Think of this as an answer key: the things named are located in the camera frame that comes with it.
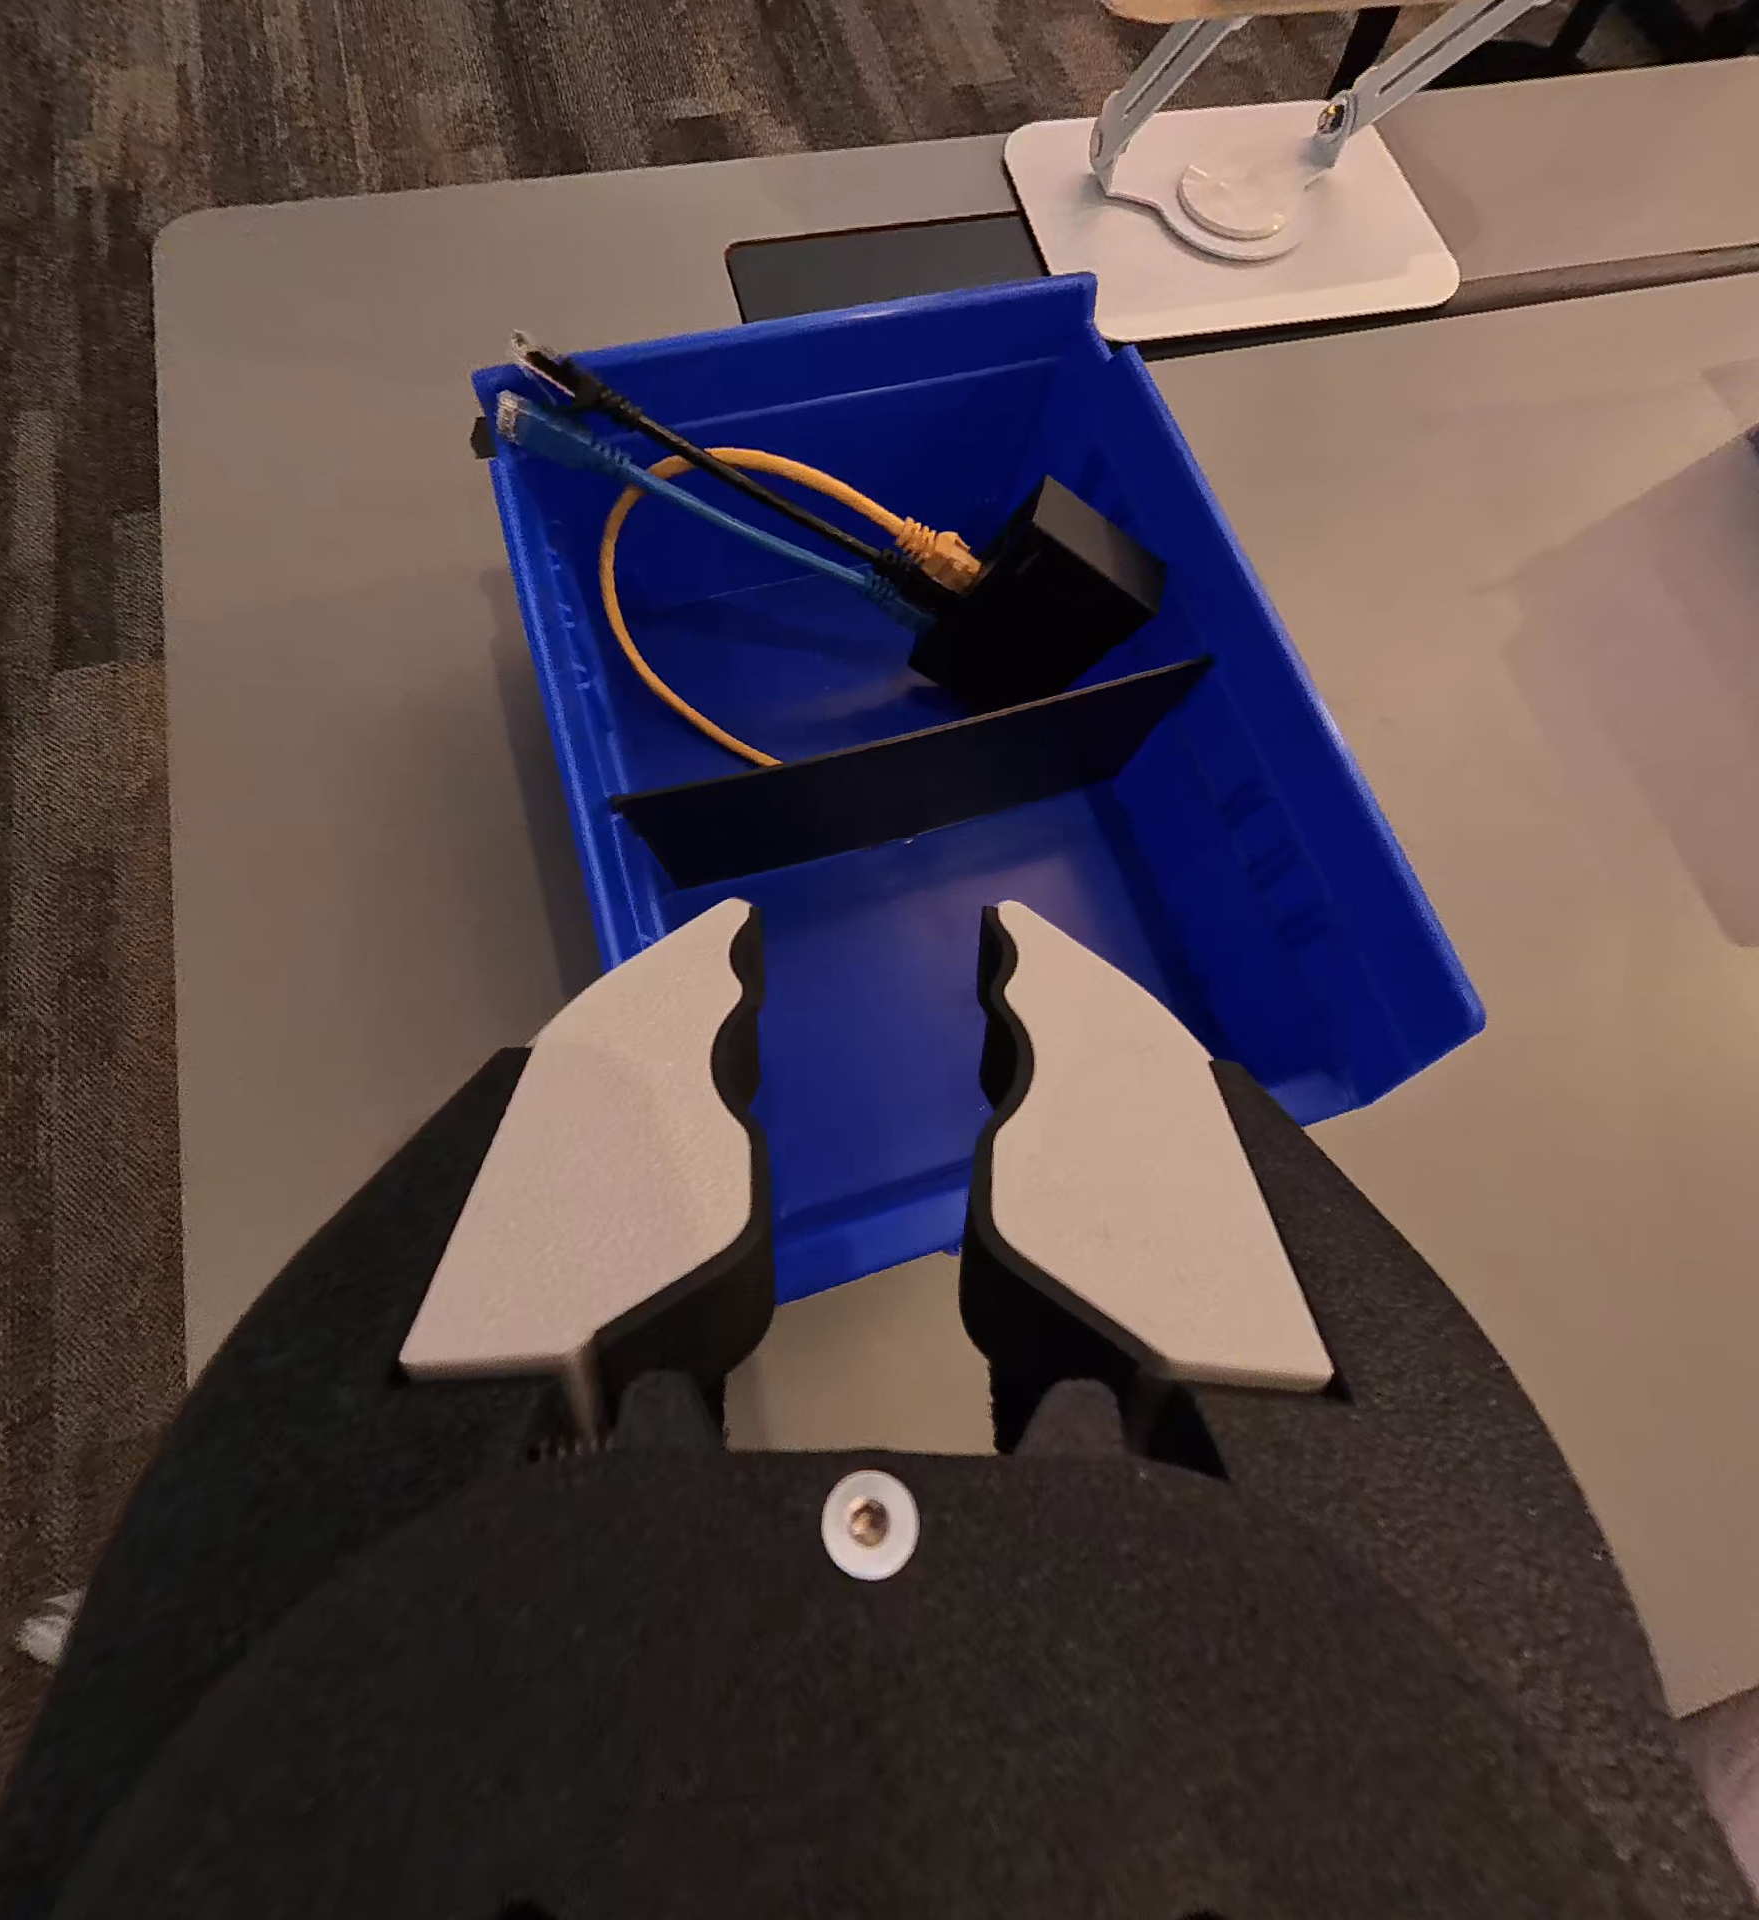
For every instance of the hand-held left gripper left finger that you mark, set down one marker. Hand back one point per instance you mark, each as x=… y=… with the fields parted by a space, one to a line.
x=580 y=1186

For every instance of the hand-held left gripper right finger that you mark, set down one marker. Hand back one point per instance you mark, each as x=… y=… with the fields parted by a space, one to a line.
x=1165 y=1200

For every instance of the blue plastic bin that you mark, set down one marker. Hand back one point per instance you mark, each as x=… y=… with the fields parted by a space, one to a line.
x=1269 y=871

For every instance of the black network switch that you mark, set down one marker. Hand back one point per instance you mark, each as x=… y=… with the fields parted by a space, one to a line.
x=1045 y=601

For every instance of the dark rectangular table panel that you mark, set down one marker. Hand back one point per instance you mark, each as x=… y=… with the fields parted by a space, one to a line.
x=880 y=265

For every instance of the white stand base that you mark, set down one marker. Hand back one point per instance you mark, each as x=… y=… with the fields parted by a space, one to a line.
x=1239 y=226

